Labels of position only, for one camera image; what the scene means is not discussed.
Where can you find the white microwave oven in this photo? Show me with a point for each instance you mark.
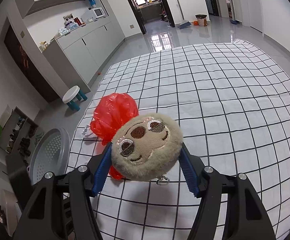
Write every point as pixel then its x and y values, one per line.
pixel 93 14

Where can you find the white stool teal legs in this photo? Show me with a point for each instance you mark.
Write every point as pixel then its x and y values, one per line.
pixel 70 95

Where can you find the small red plastic bag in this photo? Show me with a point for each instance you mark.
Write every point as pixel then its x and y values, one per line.
pixel 115 174

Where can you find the dark brown entrance door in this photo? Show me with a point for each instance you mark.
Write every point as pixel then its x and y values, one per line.
pixel 27 67

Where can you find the brown trash bin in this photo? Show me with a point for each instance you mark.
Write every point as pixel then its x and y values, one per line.
pixel 201 20

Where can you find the beige plush sloth head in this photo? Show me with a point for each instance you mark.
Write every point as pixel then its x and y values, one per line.
pixel 146 147

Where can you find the wooden shoe rack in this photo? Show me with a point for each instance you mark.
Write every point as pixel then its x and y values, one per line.
pixel 18 134

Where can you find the grey perforated laundry basket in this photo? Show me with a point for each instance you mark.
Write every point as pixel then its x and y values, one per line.
pixel 50 155

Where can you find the blue dustpan with broom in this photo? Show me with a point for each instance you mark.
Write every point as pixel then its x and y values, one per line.
pixel 185 23

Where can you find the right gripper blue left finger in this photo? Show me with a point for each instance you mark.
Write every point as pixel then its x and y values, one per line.
pixel 61 205

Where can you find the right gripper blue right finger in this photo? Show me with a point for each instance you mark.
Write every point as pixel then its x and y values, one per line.
pixel 246 217

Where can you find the grey white sideboard cabinet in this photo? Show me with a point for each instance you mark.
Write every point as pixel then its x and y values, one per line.
pixel 80 55

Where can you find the white black grid cloth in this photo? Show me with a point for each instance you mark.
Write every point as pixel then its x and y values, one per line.
pixel 232 102

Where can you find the crumpled white paper ball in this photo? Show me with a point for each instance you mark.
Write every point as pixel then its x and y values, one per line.
pixel 88 133

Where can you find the large red plastic bag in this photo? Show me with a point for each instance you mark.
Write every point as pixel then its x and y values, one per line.
pixel 112 112

